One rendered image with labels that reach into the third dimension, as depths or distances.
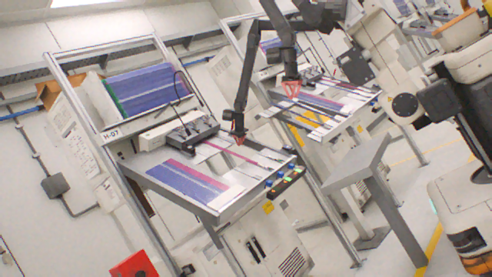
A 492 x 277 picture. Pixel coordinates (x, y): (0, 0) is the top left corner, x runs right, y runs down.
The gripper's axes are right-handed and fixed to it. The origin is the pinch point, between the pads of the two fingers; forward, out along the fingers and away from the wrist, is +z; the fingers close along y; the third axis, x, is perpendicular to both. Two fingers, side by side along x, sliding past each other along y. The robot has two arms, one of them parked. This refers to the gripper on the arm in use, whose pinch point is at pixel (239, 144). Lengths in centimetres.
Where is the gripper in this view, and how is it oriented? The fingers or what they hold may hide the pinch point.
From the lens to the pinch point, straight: 230.9
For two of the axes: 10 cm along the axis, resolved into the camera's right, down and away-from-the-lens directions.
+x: 8.0, 2.6, -5.3
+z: -0.1, 9.0, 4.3
